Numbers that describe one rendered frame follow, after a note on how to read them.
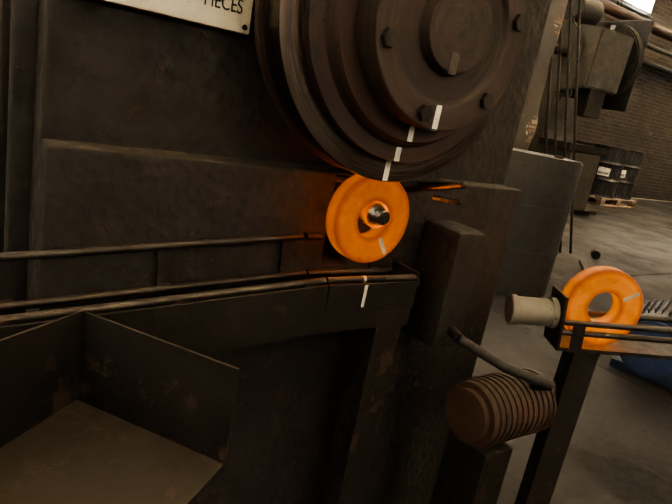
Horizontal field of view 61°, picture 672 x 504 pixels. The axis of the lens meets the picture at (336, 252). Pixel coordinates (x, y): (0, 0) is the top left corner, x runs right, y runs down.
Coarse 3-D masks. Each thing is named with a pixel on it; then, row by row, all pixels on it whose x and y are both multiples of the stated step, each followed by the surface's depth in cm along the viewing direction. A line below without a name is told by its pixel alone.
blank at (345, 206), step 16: (352, 176) 92; (336, 192) 92; (352, 192) 90; (368, 192) 92; (384, 192) 94; (400, 192) 96; (336, 208) 90; (352, 208) 91; (400, 208) 97; (336, 224) 90; (352, 224) 92; (400, 224) 98; (336, 240) 92; (352, 240) 93; (368, 240) 95; (384, 240) 97; (352, 256) 94; (368, 256) 96
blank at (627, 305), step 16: (592, 272) 107; (608, 272) 106; (576, 288) 107; (592, 288) 107; (608, 288) 107; (624, 288) 107; (576, 304) 108; (624, 304) 108; (640, 304) 108; (592, 320) 110; (608, 320) 110; (624, 320) 109
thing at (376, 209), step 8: (368, 208) 92; (376, 208) 92; (384, 208) 92; (360, 216) 94; (368, 216) 92; (376, 216) 92; (384, 216) 92; (368, 224) 93; (376, 224) 92; (384, 224) 93
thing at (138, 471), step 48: (48, 336) 59; (96, 336) 63; (144, 336) 60; (0, 384) 55; (48, 384) 61; (96, 384) 64; (144, 384) 62; (192, 384) 59; (0, 432) 57; (48, 432) 60; (96, 432) 61; (144, 432) 62; (192, 432) 60; (0, 480) 53; (48, 480) 54; (96, 480) 55; (144, 480) 56; (192, 480) 57
